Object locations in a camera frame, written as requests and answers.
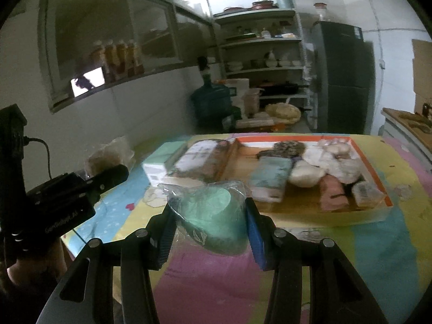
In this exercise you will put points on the light blue enamel pot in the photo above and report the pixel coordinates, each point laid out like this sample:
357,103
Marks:
285,1

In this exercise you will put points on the large floral tissue pack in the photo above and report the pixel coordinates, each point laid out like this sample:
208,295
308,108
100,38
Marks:
202,158

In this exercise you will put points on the cardboard sheets on wall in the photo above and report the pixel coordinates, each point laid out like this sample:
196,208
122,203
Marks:
423,74

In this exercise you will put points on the red pans with lid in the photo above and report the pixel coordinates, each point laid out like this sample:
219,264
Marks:
265,4

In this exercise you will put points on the cream plush toy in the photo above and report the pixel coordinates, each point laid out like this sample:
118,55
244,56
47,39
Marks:
305,173

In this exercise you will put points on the cardboard box tray orange rim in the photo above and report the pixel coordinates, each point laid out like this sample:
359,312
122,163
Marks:
303,211

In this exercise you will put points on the wall socket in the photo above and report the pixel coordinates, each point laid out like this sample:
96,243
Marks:
382,64

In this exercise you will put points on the dark grey fridge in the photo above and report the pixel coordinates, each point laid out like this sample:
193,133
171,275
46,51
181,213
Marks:
342,74

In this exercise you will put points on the glass jar with red lid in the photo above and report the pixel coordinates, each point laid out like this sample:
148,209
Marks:
320,12

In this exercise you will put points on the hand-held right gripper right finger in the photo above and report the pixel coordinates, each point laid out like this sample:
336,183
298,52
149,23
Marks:
255,239

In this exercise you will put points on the printed cartoon blanket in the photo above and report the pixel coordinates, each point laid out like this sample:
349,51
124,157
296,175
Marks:
216,287

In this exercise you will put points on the black wok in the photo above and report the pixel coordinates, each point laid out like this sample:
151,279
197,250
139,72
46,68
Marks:
280,88

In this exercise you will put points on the person's left hand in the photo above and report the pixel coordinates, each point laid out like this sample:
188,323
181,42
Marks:
33,273

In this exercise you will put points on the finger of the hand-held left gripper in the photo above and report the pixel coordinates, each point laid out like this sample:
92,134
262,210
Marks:
108,177

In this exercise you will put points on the orange sponge in plastic bag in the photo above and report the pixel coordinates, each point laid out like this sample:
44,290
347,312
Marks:
108,157

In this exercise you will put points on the white floral cloth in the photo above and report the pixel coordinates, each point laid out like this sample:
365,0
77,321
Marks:
341,165

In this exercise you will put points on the green foam pad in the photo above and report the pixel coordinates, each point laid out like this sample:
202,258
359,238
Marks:
212,216

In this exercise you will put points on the white shelf rack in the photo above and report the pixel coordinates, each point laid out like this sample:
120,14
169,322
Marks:
263,40

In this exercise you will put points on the dark green water jug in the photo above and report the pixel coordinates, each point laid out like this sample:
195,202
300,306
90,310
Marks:
211,104

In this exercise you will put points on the mint green box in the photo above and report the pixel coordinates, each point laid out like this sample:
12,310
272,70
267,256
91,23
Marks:
165,153

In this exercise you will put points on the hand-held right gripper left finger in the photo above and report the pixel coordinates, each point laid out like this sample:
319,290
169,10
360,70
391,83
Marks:
165,243

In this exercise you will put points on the phone with lit screen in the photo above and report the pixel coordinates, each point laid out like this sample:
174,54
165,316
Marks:
87,81

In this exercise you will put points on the yellow white barcode packet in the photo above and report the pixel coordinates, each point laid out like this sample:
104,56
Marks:
366,190

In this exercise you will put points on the pale yellow sack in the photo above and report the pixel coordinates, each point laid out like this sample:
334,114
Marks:
283,113

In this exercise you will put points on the glazed interior window frame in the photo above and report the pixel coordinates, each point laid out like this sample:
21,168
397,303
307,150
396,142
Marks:
128,17

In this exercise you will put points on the white plastic bucket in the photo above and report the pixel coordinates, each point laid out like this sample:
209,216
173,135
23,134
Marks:
252,103

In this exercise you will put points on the black water jug pump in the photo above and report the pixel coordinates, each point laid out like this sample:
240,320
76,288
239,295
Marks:
203,65

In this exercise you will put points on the pink cloth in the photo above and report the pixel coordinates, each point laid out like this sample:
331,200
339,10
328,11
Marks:
332,192

